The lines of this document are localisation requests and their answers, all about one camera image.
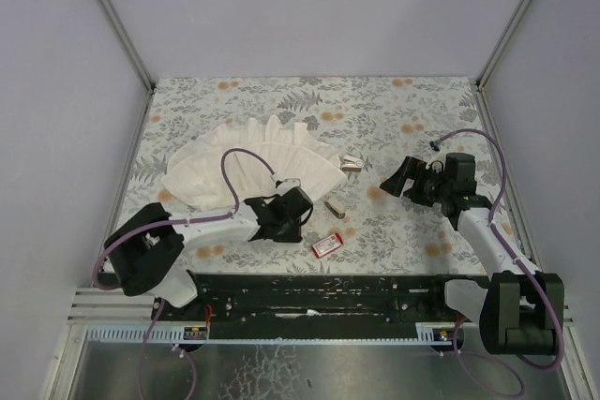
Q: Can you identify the brown small stapler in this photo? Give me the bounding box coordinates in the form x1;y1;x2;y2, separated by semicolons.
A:
324;199;346;219

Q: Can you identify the red white staples box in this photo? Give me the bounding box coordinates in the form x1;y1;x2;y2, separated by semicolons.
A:
311;233;344;259

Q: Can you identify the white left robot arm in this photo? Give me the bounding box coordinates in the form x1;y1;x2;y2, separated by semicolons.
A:
94;186;314;308

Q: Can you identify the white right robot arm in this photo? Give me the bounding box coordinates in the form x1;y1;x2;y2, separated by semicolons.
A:
380;153;564;358

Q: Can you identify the floral table mat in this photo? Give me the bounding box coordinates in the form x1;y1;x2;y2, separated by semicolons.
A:
117;77;501;274

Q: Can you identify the white folded cloth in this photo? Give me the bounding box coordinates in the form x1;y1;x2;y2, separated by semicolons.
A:
161;115;347;211

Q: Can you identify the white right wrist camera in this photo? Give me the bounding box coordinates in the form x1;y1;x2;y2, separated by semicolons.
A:
426;140;447;173

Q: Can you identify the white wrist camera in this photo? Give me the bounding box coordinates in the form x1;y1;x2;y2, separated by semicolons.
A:
426;140;447;173
271;173;301;195

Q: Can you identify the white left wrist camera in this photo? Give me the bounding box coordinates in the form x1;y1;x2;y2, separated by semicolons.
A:
271;173;301;195

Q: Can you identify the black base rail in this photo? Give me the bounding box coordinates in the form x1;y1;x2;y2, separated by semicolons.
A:
159;274;458;323

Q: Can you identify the white cable duct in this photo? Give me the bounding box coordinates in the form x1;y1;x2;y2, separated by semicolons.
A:
86;319;454;345

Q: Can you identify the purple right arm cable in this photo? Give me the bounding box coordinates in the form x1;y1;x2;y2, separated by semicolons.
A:
428;127;565;394

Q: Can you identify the right aluminium frame post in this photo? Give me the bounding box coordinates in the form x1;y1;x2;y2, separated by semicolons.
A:
473;0;534;90

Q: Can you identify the aluminium frame post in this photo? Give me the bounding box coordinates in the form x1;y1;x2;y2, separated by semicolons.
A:
473;0;534;90
96;0;156;93

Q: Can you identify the left aluminium frame post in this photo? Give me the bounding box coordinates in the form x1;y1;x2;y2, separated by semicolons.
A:
96;0;156;93

